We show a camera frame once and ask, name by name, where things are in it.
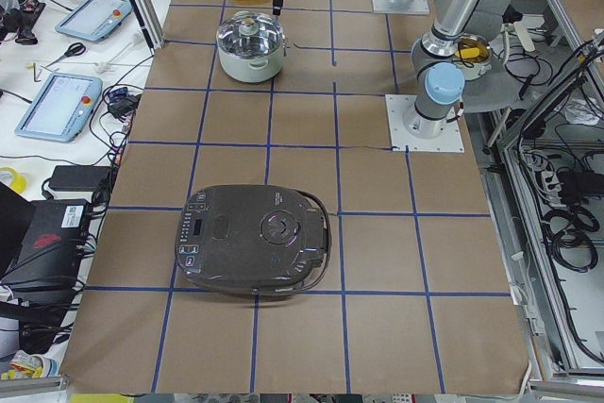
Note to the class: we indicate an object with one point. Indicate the glass pot lid gold knob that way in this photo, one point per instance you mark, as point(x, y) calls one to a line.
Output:
point(250, 34)

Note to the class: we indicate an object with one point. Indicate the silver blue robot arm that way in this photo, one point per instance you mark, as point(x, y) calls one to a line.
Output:
point(440, 81)

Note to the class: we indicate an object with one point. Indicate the white steel cooking pot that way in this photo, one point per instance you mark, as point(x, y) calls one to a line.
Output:
point(253, 70)

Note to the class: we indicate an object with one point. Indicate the small pot with yellow corn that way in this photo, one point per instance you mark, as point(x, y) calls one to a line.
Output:
point(473, 57)

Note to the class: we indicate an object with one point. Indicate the upper blue teach pendant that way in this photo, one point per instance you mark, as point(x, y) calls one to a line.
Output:
point(94, 20)

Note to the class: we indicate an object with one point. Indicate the blue teach pendant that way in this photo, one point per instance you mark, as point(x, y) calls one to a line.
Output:
point(94, 20)
point(61, 108)

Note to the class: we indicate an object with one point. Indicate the lower blue teach pendant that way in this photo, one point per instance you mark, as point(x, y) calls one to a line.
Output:
point(61, 108)

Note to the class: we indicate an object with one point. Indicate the dark brown rice cooker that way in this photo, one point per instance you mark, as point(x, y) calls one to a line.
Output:
point(253, 240)

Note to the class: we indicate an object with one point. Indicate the black power adapter brick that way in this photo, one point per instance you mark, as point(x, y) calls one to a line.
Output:
point(71, 178)

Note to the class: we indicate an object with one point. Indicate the yellow tape roll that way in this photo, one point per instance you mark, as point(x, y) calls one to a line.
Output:
point(12, 179)

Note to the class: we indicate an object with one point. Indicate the black red computer box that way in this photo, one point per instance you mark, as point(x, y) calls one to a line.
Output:
point(50, 252)

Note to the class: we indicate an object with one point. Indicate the black handled scissors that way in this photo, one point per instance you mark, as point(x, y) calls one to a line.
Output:
point(73, 50)

